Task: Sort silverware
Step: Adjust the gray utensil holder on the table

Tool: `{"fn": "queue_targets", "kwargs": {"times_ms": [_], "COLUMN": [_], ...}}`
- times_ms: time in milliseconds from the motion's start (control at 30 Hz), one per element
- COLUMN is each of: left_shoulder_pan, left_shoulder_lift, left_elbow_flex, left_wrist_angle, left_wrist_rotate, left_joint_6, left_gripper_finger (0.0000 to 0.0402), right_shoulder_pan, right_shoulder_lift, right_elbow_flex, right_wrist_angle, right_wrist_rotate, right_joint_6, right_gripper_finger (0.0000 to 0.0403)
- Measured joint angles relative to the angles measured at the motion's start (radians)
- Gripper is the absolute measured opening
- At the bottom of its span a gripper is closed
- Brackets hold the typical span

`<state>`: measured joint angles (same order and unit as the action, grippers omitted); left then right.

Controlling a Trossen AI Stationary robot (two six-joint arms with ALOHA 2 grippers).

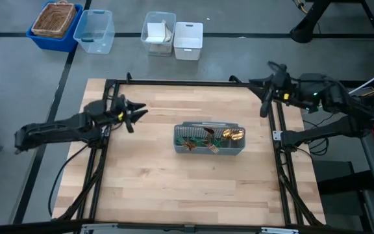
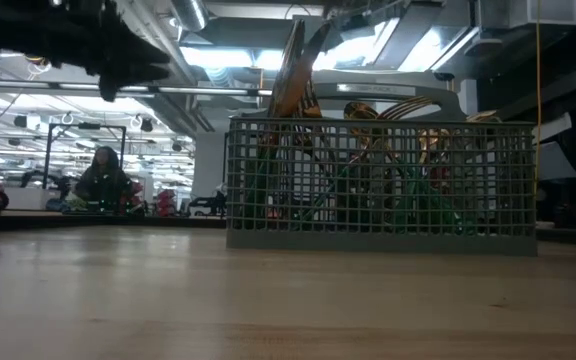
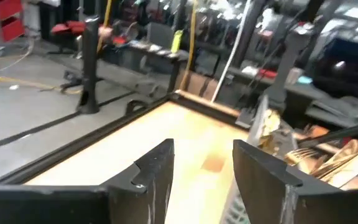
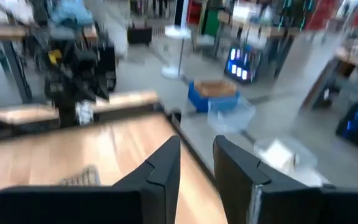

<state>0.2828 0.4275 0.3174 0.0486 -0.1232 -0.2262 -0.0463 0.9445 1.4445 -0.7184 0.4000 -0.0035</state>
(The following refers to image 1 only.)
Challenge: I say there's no black crossbar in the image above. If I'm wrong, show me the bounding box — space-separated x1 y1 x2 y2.
0 219 374 234

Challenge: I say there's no white plastic bin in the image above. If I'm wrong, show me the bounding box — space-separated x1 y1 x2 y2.
173 21 204 62

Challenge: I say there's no clear plastic storage bin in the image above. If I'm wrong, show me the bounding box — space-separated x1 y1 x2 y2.
140 11 177 58
73 8 116 55

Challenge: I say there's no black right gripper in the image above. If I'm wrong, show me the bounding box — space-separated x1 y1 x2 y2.
248 60 302 103

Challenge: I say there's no brown wicker basket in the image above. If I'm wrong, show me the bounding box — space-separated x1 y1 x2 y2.
31 0 77 40

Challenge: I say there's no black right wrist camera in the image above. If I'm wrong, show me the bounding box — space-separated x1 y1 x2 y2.
258 97 271 118

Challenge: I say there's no grey plastic cutlery basket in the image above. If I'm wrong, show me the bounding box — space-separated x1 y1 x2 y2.
173 121 247 156

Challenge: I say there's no blue plastic bin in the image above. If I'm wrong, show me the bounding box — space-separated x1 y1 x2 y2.
26 1 84 53

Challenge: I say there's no black stand leg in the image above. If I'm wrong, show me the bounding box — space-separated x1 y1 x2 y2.
289 0 334 44

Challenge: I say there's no black cart base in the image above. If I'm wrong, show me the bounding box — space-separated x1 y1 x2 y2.
313 159 374 234

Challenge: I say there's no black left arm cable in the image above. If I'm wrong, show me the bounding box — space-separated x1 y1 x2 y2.
47 144 89 218

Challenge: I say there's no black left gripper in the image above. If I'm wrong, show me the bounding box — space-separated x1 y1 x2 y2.
108 93 149 126

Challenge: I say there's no white paper box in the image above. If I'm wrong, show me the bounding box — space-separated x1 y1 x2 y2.
145 19 173 44

